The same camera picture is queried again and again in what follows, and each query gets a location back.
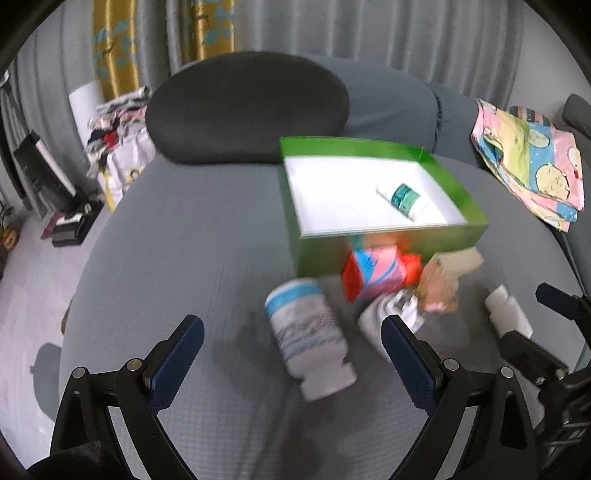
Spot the pile of clothes bags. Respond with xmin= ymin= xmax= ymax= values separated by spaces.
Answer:
xmin=85 ymin=86 xmax=157 ymax=211

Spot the pink pouch red cap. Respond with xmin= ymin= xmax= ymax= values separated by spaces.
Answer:
xmin=341 ymin=246 xmax=423 ymax=302

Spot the pink orange hair claw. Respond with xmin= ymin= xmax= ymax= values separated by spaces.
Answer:
xmin=415 ymin=263 xmax=459 ymax=314

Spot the cream hair claw clip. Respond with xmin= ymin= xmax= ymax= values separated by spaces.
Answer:
xmin=428 ymin=247 xmax=484 ymax=278

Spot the grey and gold curtain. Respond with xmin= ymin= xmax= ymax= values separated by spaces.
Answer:
xmin=8 ymin=0 xmax=528 ymax=139

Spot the grey sofa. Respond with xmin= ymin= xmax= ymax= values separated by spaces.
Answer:
xmin=60 ymin=58 xmax=590 ymax=479

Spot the grey armchair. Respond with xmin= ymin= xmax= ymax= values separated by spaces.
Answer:
xmin=553 ymin=93 xmax=591 ymax=163

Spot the white plug adapter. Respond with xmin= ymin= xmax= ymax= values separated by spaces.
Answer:
xmin=358 ymin=289 xmax=425 ymax=359

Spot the colourful cartoon cloth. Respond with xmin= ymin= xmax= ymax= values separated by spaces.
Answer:
xmin=471 ymin=99 xmax=585 ymax=232

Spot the white bottle blue label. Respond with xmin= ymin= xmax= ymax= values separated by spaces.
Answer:
xmin=264 ymin=278 xmax=356 ymax=402

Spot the green cardboard box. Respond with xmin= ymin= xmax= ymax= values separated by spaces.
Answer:
xmin=280 ymin=137 xmax=489 ymax=277

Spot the black round cushion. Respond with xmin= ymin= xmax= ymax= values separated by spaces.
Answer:
xmin=145 ymin=51 xmax=349 ymax=164

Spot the plain white bottle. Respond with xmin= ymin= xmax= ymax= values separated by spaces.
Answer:
xmin=485 ymin=285 xmax=533 ymax=339

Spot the white bottle green label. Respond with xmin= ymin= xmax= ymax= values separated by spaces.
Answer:
xmin=377 ymin=183 xmax=421 ymax=220

